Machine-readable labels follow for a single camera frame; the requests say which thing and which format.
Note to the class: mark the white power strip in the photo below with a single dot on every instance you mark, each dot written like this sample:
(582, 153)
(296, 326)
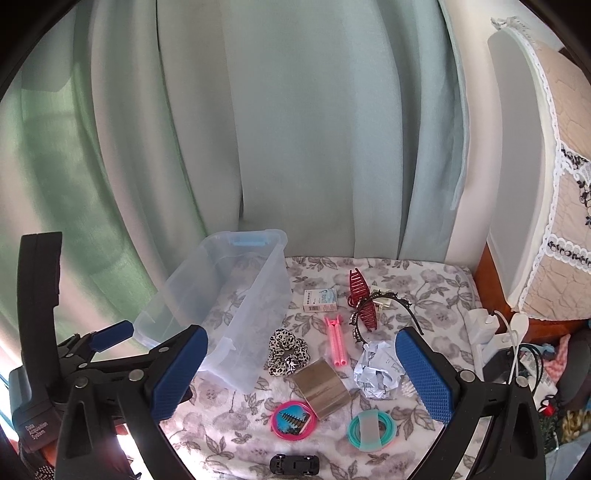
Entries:
(489, 355)

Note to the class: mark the white charger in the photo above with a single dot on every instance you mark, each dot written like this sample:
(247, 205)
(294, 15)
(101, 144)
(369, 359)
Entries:
(489, 325)

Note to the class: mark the crumpled white paper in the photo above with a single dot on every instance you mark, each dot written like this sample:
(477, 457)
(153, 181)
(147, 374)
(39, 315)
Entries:
(374, 374)

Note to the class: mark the pink round pocket mirror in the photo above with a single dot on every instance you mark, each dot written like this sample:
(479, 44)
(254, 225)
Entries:
(293, 420)

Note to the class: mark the black toy car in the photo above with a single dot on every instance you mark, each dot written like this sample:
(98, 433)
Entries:
(295, 464)

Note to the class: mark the brown packing tape roll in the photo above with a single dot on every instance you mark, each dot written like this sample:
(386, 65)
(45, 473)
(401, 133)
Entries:
(323, 390)

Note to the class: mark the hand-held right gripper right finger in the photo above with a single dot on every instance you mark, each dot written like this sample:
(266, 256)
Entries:
(422, 374)

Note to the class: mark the small white blue carton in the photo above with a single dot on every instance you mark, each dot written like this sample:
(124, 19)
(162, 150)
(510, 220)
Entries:
(318, 300)

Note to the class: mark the black decorated headband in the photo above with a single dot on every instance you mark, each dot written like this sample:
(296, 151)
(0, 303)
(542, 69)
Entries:
(356, 328)

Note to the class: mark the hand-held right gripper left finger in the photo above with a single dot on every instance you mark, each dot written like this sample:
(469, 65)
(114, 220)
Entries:
(180, 369)

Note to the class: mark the pink hair clip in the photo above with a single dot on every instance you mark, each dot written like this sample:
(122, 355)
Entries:
(333, 341)

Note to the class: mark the leopard print scrunchie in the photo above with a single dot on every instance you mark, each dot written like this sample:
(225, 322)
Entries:
(277, 346)

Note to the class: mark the clear plastic storage box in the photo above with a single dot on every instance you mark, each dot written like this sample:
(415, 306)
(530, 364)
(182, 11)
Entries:
(240, 295)

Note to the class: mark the red hair claw clip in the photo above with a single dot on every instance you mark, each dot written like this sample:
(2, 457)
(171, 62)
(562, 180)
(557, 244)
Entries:
(360, 286)

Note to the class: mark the brown wooden cabinet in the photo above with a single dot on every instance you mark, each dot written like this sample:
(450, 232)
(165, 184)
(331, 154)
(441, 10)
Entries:
(489, 277)

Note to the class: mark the bag of white beads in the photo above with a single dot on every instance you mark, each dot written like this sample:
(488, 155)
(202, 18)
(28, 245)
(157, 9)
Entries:
(401, 391)

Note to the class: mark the pale green curtain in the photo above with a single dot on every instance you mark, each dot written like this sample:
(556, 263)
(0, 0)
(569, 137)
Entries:
(277, 138)

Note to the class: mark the white appliance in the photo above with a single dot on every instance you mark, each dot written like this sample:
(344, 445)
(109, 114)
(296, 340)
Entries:
(512, 161)

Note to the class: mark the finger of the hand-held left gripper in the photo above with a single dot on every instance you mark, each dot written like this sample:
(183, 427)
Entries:
(113, 333)

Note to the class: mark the white plug adapter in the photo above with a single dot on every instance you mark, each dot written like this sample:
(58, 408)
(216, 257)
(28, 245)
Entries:
(382, 307)

